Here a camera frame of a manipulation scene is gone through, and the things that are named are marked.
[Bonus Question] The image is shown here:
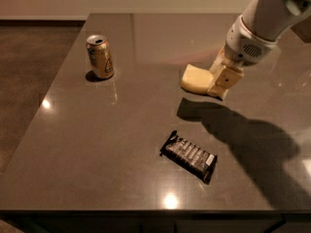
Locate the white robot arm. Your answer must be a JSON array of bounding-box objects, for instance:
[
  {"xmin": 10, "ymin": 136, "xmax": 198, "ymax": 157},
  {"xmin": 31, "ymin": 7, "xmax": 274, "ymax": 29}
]
[{"xmin": 206, "ymin": 0, "xmax": 311, "ymax": 100}]

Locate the yellow sponge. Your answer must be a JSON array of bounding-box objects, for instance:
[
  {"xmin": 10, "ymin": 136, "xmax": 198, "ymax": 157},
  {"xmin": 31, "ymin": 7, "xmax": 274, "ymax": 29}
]
[{"xmin": 181, "ymin": 64, "xmax": 214, "ymax": 95}]

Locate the black rxbar chocolate wrapper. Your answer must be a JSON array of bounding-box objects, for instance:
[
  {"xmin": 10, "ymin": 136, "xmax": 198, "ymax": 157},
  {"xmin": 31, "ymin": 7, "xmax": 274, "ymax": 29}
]
[{"xmin": 160, "ymin": 130, "xmax": 218, "ymax": 184}]

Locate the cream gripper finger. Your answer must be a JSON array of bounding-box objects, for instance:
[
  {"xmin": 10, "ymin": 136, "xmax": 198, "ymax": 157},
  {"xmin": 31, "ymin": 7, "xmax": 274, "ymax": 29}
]
[{"xmin": 207, "ymin": 85, "xmax": 228, "ymax": 100}]

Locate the gold soda can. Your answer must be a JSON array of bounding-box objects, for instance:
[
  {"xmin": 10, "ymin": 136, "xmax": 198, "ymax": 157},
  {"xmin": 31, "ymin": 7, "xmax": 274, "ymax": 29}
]
[{"xmin": 86, "ymin": 34, "xmax": 114, "ymax": 80}]

